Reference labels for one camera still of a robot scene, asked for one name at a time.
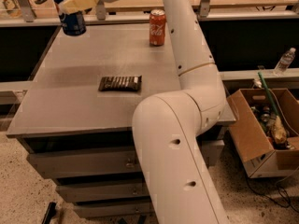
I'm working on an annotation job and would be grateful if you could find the brown cardboard box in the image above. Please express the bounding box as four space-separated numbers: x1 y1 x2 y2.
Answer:
227 89 299 178

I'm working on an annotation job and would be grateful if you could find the metal railing frame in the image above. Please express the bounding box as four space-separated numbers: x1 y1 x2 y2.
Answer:
0 0 299 28

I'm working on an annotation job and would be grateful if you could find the top grey drawer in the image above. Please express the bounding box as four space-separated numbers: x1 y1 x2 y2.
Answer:
26 138 225 180

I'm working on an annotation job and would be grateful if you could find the bottom grey drawer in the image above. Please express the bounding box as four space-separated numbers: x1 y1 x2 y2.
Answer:
74 199 152 218

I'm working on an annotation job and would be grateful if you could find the grey drawer cabinet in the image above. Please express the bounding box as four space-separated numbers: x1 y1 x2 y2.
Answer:
6 21 236 220

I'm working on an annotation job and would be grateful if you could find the black floor cable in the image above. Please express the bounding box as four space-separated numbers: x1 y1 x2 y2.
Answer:
244 171 299 215

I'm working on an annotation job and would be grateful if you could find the middle grey drawer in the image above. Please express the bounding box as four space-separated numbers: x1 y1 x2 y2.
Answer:
56 172 149 203

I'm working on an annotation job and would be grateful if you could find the blue pepsi can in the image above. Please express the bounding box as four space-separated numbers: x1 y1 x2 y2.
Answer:
53 0 86 36

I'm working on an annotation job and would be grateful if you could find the small black object on shelf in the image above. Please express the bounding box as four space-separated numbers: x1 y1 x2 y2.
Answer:
35 0 47 5

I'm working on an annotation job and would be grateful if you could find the green stick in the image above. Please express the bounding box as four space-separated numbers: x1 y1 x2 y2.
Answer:
258 72 279 116

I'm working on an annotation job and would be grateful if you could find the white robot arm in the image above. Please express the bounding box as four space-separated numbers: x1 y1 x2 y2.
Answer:
59 0 229 224

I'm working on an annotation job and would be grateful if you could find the dark snack bar wrapper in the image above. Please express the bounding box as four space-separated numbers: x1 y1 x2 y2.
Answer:
98 76 142 91

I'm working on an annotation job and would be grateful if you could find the grey drawer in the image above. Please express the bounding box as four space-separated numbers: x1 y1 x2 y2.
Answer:
56 172 149 203
74 199 152 218
26 138 225 180

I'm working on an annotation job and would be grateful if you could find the clear plastic water bottle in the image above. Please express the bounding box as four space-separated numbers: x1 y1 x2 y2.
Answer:
273 48 296 76

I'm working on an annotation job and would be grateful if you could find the black object on floor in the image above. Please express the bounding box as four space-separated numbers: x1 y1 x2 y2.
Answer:
41 202 56 224

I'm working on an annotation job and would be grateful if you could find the red coca-cola can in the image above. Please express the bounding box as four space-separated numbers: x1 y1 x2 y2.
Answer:
149 9 166 46

